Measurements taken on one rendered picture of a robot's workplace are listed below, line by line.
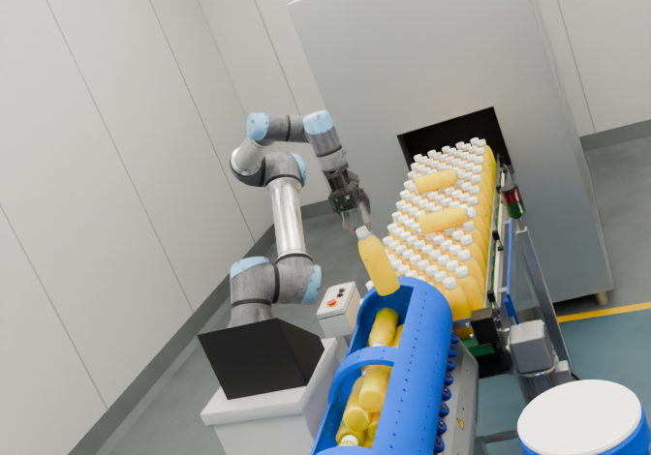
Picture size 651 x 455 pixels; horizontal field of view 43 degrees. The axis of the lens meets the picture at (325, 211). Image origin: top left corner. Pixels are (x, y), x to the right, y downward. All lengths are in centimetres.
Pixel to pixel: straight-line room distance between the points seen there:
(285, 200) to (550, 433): 108
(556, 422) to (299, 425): 69
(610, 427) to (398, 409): 46
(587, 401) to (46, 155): 394
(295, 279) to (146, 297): 340
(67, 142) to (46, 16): 83
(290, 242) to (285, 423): 54
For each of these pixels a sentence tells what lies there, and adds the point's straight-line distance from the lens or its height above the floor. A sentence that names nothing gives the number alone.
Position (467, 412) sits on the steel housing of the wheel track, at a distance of 247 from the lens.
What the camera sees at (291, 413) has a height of 112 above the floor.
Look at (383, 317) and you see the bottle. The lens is 249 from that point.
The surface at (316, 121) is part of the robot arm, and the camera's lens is 219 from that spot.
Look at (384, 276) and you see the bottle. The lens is 234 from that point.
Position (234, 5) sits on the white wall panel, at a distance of 718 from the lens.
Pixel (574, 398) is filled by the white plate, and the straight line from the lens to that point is 208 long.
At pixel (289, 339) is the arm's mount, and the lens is 223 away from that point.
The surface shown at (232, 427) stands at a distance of 240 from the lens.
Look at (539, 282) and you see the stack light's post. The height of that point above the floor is 90.
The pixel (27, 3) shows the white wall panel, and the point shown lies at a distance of 564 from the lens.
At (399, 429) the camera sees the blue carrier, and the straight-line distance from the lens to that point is 190.
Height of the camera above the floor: 220
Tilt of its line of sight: 17 degrees down
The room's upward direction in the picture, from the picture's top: 22 degrees counter-clockwise
